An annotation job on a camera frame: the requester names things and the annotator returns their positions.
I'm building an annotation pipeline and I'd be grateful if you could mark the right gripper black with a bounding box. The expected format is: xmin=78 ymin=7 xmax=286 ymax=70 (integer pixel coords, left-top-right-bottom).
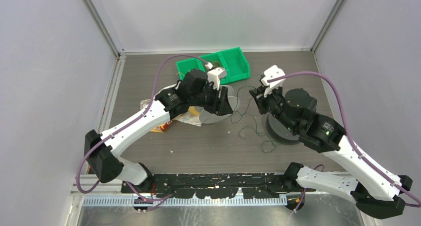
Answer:
xmin=250 ymin=81 xmax=298 ymax=133

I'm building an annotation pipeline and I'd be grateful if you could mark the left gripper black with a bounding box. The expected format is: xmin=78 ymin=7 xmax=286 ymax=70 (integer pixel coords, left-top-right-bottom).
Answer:
xmin=190 ymin=82 xmax=233 ymax=116

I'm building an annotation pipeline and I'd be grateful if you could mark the white plastic cable spool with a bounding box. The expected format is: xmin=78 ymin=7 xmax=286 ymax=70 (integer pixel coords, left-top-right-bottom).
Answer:
xmin=194 ymin=85 xmax=240 ymax=124

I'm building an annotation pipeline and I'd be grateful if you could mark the dark green wire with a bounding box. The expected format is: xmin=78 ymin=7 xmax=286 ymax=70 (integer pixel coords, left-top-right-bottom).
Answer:
xmin=230 ymin=85 xmax=282 ymax=154

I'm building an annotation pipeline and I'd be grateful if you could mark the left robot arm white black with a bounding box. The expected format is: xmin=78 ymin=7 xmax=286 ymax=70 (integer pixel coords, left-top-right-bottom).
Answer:
xmin=85 ymin=67 xmax=238 ymax=193

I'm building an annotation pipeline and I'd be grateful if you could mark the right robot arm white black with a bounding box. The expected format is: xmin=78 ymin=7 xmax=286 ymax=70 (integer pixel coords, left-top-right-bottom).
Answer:
xmin=250 ymin=86 xmax=412 ymax=219

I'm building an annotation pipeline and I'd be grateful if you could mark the yellow snack bag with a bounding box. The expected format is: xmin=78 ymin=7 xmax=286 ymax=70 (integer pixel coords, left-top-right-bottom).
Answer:
xmin=150 ymin=107 xmax=202 ymax=134

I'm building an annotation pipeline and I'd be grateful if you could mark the green three-compartment bin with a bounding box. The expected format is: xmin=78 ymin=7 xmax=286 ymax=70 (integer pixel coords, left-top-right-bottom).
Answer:
xmin=176 ymin=47 xmax=251 ymax=84

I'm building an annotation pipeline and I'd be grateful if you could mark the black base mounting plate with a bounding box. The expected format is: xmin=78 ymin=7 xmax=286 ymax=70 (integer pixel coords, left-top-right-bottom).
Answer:
xmin=134 ymin=173 xmax=302 ymax=199

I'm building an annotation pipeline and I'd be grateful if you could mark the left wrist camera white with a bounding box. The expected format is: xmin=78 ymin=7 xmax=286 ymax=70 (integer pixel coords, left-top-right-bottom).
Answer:
xmin=204 ymin=62 xmax=227 ymax=90

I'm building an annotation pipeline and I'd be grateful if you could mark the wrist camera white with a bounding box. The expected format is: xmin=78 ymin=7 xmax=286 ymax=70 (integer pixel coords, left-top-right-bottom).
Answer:
xmin=259 ymin=65 xmax=285 ymax=97
xmin=204 ymin=62 xmax=227 ymax=90

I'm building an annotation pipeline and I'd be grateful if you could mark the dark grey cable spool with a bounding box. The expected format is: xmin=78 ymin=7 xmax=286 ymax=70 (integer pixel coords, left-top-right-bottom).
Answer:
xmin=265 ymin=114 xmax=300 ymax=146

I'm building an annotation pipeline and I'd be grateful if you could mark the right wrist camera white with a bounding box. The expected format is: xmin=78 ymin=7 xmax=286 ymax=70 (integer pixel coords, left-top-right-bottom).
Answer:
xmin=259 ymin=65 xmax=285 ymax=97

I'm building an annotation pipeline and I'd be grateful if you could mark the white slotted cable duct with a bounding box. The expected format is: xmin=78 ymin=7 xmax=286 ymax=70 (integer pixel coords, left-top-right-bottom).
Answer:
xmin=82 ymin=195 xmax=287 ymax=207

